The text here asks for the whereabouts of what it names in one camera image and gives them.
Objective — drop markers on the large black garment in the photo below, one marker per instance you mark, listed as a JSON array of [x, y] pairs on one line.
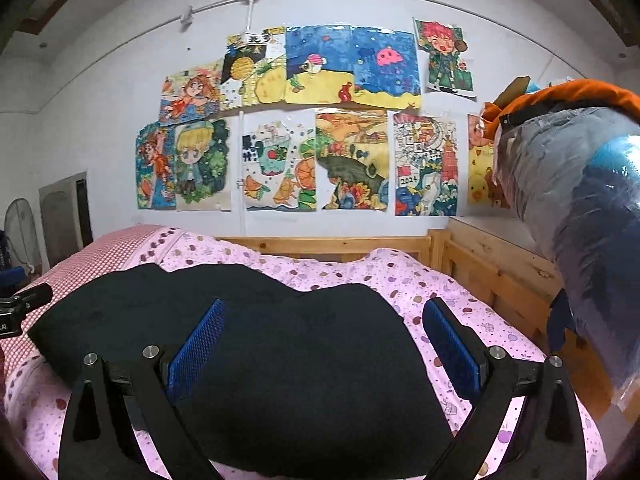
[[300, 350]]

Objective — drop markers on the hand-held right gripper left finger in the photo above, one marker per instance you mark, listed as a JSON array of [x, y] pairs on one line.
[[200, 340]]

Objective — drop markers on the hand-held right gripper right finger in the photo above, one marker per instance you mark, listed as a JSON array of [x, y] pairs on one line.
[[450, 345]]

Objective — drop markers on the grey door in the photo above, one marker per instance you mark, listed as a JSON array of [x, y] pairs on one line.
[[65, 220]]

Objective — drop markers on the dark blue hanging cloth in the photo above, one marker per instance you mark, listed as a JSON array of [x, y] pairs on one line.
[[560, 322]]

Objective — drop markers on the white standing fan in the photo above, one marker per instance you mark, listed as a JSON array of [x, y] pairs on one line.
[[19, 232]]

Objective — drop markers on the orange cloth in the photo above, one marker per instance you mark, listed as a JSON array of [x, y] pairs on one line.
[[575, 95]]

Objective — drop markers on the plastic-wrapped bedding bundle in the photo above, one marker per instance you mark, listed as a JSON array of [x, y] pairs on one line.
[[575, 210]]

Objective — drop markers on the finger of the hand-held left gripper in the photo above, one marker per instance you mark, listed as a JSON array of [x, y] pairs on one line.
[[9, 324], [30, 296]]

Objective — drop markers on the group of colourful wall drawings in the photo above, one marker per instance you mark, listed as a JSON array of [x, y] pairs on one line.
[[320, 125]]

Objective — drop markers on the wooden bed frame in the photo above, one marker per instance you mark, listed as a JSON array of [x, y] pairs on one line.
[[500, 265]]

